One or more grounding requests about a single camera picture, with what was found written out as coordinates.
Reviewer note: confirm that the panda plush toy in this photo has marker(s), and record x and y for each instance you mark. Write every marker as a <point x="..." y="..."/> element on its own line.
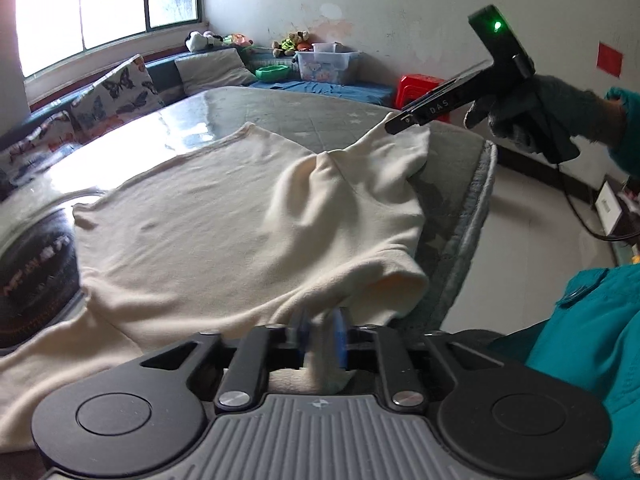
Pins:
<point x="200" y="41"/>

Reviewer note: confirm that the brown bear plush toy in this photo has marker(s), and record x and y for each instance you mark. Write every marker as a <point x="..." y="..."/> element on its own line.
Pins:
<point x="290" y="44"/>

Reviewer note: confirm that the small white plastic container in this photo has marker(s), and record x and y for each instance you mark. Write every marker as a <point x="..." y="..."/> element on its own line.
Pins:
<point x="324" y="47"/>

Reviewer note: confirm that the grey star table cover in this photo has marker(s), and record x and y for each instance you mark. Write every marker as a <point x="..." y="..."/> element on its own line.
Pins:
<point x="450" y="200"/>

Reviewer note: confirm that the butterfly print cushion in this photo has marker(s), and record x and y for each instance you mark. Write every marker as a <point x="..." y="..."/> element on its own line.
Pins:
<point x="35" y="135"/>
<point x="120" y="92"/>

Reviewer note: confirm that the green plastic basin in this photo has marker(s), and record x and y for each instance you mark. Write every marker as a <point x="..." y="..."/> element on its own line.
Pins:
<point x="272" y="73"/>

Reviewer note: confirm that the grey pillow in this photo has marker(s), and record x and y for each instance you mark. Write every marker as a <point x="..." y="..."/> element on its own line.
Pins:
<point x="215" y="72"/>

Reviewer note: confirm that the window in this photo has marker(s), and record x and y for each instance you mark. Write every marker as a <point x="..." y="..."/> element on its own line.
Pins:
<point x="100" y="5"/>

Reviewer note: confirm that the cream knit sweater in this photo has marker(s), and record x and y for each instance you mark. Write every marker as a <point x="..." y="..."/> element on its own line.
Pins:
<point x="200" y="220"/>

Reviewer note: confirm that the white box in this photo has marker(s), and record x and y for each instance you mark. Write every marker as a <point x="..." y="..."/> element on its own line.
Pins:
<point x="610" y="207"/>

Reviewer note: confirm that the person's teal jacket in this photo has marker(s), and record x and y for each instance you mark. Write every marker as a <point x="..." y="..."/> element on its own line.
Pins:
<point x="600" y="340"/>

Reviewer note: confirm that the person's right forearm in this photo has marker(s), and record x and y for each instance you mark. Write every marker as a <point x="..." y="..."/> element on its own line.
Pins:
<point x="627" y="130"/>

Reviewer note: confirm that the person's right hand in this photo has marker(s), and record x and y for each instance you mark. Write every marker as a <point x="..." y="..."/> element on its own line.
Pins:
<point x="585" y="110"/>

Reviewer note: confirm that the blue sofa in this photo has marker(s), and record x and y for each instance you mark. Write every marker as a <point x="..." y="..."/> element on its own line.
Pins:
<point x="320" y="91"/>

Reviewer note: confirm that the clear plastic storage box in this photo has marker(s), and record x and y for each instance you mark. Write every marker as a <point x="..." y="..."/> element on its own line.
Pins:
<point x="325" y="67"/>

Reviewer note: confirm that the colourful plush toy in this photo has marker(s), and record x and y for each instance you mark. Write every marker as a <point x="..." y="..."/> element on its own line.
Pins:
<point x="237" y="40"/>

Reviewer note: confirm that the red plastic stool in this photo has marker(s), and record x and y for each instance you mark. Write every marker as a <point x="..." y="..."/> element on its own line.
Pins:
<point x="415" y="87"/>

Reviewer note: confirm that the red paper square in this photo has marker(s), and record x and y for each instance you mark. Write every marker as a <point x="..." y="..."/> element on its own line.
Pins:
<point x="610" y="59"/>

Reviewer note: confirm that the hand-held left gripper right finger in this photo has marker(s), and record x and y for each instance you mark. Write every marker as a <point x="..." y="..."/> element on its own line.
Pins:
<point x="342" y="345"/>

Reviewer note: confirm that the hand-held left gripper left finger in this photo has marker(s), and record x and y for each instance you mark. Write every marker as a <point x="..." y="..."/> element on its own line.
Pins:
<point x="301" y="345"/>

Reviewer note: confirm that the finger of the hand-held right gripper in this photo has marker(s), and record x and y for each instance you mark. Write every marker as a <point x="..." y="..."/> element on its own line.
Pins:
<point x="407" y="117"/>

